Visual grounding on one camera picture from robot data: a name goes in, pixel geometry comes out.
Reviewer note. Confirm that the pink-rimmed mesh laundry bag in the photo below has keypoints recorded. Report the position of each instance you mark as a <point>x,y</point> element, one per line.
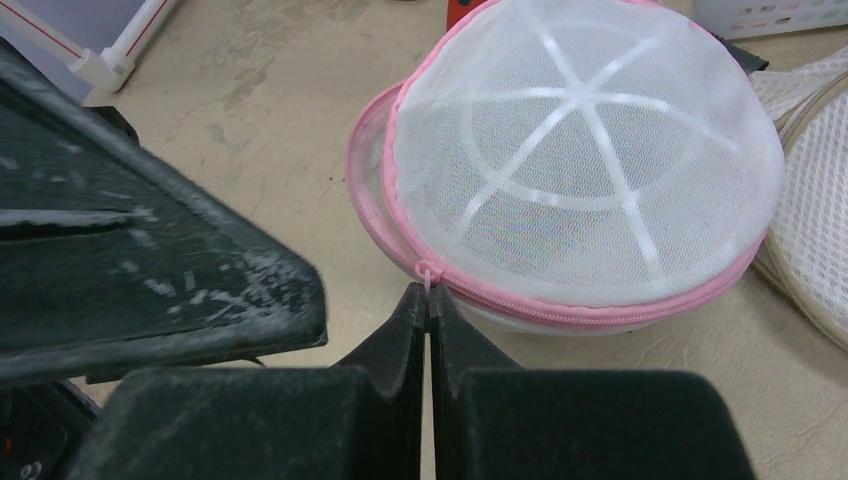
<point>570,166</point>

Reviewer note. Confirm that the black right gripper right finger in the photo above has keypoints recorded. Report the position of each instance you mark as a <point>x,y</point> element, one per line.
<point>494,419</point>

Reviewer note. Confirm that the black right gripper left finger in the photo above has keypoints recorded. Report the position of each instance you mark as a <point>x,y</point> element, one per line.
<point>357,419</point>

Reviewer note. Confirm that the red-handled adjustable wrench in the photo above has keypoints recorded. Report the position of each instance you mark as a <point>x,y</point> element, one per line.
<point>457,9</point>

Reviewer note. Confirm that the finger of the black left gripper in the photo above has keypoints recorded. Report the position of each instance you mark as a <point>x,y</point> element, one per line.
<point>111,260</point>

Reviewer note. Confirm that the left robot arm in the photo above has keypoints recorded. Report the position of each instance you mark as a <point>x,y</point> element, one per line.
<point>42,424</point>

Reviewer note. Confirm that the white plastic basket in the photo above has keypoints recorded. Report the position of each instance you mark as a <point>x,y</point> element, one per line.
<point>739,19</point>

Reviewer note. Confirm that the white PVC pipe frame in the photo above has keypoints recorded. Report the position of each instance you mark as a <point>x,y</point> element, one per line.
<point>82,46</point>

